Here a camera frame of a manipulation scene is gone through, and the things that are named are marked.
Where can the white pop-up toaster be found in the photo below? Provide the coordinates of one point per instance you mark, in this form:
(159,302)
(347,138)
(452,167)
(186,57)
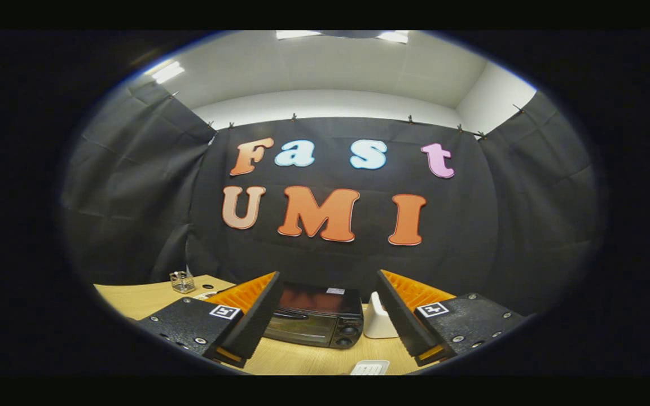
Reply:
(378,324)

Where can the wide ceiling light panel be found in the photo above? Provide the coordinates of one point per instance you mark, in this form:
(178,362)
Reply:
(297,34)

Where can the black toaster oven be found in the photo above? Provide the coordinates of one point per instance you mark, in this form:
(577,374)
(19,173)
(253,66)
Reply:
(313,321)

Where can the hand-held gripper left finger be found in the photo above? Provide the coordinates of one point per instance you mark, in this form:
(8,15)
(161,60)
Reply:
(254,321)

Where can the white rectangular tray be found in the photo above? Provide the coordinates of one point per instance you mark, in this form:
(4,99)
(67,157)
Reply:
(370,368)

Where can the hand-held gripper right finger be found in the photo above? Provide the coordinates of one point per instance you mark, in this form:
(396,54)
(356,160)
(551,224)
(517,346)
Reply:
(401,316)

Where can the black backdrop cloth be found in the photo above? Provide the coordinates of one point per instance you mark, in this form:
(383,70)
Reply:
(471,225)

